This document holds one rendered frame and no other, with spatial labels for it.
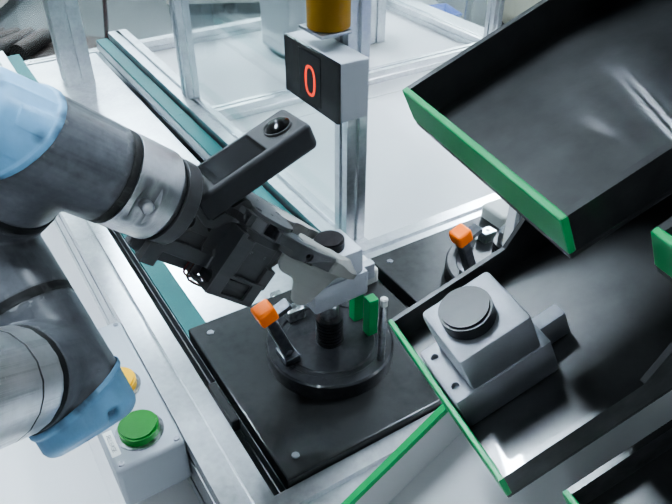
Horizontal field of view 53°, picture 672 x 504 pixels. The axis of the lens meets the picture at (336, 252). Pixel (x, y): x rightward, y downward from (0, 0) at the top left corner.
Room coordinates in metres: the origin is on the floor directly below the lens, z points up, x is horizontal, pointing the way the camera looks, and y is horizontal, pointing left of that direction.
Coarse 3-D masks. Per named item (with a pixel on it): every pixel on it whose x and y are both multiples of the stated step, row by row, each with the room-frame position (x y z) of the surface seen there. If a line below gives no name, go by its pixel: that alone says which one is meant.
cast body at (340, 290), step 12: (324, 240) 0.53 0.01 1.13; (336, 240) 0.53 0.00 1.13; (348, 240) 0.55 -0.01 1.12; (336, 252) 0.52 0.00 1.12; (348, 252) 0.53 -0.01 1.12; (360, 252) 0.53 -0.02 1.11; (360, 264) 0.53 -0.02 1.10; (372, 264) 0.56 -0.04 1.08; (360, 276) 0.53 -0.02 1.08; (372, 276) 0.56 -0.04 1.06; (336, 288) 0.51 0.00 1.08; (348, 288) 0.52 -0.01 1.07; (360, 288) 0.53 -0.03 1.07; (312, 300) 0.50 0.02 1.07; (324, 300) 0.51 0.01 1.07; (336, 300) 0.51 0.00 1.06; (348, 300) 0.52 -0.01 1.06
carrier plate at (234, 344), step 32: (384, 288) 0.65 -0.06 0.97; (224, 320) 0.59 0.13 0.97; (256, 320) 0.59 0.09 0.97; (224, 352) 0.54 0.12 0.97; (256, 352) 0.54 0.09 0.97; (224, 384) 0.49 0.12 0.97; (256, 384) 0.49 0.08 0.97; (384, 384) 0.49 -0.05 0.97; (416, 384) 0.49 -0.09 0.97; (256, 416) 0.45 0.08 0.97; (288, 416) 0.45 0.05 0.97; (320, 416) 0.45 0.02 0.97; (352, 416) 0.45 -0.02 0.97; (384, 416) 0.45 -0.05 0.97; (416, 416) 0.45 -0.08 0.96; (288, 448) 0.41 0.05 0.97; (320, 448) 0.41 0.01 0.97; (352, 448) 0.41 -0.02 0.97; (288, 480) 0.37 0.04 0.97
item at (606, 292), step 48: (528, 240) 0.36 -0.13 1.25; (624, 240) 0.35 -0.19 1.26; (528, 288) 0.34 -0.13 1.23; (576, 288) 0.33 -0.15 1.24; (624, 288) 0.32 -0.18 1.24; (432, 336) 0.32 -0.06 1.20; (576, 336) 0.29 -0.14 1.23; (624, 336) 0.28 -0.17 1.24; (432, 384) 0.27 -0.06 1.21; (576, 384) 0.26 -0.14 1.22; (624, 384) 0.25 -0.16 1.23; (480, 432) 0.25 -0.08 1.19; (528, 432) 0.24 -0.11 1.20; (576, 432) 0.22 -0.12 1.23; (528, 480) 0.21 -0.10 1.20
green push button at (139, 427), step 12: (120, 420) 0.44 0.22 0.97; (132, 420) 0.44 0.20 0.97; (144, 420) 0.44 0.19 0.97; (156, 420) 0.44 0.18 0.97; (120, 432) 0.42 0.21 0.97; (132, 432) 0.42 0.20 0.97; (144, 432) 0.42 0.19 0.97; (156, 432) 0.43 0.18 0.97; (132, 444) 0.41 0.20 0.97; (144, 444) 0.42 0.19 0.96
